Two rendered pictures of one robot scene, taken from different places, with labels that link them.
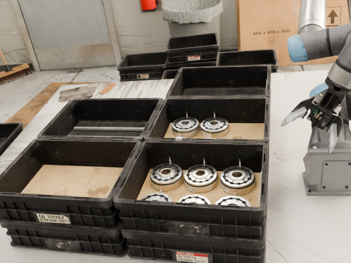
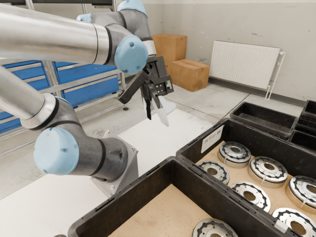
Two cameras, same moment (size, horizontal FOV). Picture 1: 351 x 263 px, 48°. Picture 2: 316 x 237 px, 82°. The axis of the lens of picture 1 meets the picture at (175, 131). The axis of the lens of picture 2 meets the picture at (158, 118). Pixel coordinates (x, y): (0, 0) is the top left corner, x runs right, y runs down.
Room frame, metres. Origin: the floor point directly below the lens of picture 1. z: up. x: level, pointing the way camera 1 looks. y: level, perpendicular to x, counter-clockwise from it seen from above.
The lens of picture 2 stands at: (1.33, -0.12, 1.29)
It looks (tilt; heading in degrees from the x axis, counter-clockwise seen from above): 32 degrees down; 210
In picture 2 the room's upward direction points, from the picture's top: straight up
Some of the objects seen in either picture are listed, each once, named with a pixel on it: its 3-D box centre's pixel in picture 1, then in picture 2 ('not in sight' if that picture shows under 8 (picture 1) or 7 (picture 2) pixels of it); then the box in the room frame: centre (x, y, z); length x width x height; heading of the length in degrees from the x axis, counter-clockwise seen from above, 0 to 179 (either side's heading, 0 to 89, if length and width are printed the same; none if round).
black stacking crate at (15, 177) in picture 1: (72, 181); not in sight; (1.01, 0.35, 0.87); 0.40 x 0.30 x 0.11; 73
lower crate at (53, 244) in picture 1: (80, 206); not in sight; (1.01, 0.35, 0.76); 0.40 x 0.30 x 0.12; 73
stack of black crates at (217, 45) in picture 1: (195, 68); not in sight; (2.96, -0.23, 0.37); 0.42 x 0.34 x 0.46; 78
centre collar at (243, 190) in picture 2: (200, 173); (248, 196); (0.96, -0.06, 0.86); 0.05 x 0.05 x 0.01
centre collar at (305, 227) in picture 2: (165, 171); (297, 228); (0.99, 0.05, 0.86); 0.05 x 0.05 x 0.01
